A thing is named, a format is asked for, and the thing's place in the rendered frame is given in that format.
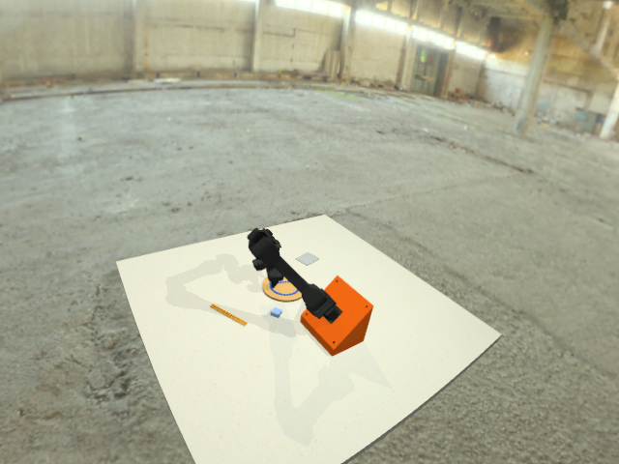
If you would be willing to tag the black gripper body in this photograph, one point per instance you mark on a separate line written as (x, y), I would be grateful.
(274, 275)

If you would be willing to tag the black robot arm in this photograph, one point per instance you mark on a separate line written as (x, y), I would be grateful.
(266, 249)

